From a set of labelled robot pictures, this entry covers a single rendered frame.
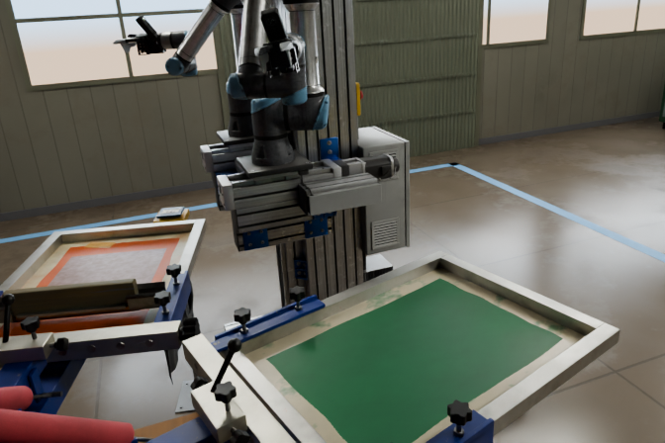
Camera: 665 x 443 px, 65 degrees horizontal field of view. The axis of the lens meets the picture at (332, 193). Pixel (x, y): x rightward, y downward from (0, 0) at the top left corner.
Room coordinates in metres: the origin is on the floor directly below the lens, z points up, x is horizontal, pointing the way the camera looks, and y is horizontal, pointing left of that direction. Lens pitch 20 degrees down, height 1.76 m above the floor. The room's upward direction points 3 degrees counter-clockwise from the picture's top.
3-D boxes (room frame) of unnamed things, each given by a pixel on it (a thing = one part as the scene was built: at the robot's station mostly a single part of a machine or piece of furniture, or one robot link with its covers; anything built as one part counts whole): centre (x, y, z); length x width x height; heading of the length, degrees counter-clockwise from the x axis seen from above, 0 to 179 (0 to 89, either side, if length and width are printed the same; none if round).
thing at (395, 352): (0.99, -0.06, 1.05); 1.08 x 0.61 x 0.23; 125
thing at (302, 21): (1.77, 0.07, 1.63); 0.15 x 0.12 x 0.55; 85
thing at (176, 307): (1.31, 0.48, 0.97); 0.30 x 0.05 x 0.07; 5
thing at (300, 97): (1.51, 0.11, 1.55); 0.11 x 0.08 x 0.11; 85
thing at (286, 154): (1.79, 0.20, 1.31); 0.15 x 0.15 x 0.10
